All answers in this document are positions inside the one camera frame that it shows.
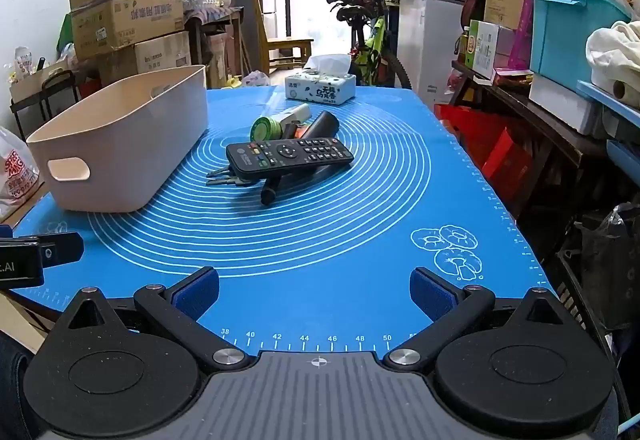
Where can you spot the black pen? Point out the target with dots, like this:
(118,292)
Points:
(270,195)

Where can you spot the white chest freezer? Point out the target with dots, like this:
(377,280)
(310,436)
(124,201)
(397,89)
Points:
(430,44)

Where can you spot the open brown cardboard box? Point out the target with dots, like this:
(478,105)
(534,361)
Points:
(125,19)

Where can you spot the white cloth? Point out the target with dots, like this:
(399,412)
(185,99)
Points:
(612,52)

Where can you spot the black plastic crate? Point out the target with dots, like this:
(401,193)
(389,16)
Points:
(575,290)

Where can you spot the blue silicone mat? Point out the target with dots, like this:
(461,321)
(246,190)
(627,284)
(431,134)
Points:
(325,230)

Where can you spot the white tube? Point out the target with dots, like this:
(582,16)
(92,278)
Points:
(295,112)

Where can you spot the yellow bottle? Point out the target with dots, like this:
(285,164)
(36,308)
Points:
(231,82)

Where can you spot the wooden chair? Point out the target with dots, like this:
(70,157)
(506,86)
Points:
(280,44)

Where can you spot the green round tin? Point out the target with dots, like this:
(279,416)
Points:
(265,128)

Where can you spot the pink box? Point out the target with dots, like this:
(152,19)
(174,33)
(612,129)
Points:
(522,34)

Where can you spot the beige plastic basket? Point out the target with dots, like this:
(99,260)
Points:
(125,144)

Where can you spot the red bags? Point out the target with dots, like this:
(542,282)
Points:
(490,149)

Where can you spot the teal plastic storage box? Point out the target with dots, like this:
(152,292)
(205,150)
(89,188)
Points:
(565,39)

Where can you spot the white box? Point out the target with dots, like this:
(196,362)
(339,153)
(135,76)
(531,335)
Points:
(565,104)

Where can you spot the dark wooden shelf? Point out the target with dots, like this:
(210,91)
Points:
(525,104)

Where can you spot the oil bottle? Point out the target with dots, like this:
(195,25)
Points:
(465,47)

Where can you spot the red printed plastic bag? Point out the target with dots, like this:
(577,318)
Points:
(15,174)

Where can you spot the black remote control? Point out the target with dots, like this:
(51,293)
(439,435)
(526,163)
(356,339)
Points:
(290,154)

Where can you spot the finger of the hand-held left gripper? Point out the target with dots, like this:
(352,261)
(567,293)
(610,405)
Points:
(62,247)

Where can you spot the bunch of keys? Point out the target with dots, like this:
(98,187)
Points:
(220,180)

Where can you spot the dark wooden table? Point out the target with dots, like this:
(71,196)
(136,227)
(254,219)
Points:
(215,24)

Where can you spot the green and white carton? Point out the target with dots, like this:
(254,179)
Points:
(487,49)

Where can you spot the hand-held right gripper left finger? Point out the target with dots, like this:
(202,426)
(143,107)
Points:
(197,292)

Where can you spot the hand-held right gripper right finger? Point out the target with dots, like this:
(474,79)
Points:
(432,292)

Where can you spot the grey plastic bag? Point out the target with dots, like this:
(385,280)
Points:
(256,79)

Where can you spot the black metal rack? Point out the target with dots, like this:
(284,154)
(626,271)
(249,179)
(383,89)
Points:
(45,104)

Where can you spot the white tissue pack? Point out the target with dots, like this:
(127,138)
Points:
(320,89)

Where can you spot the green and black bicycle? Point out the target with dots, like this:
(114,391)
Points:
(372,44)

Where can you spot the large brown cardboard box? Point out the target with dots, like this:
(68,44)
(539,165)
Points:
(155,57)

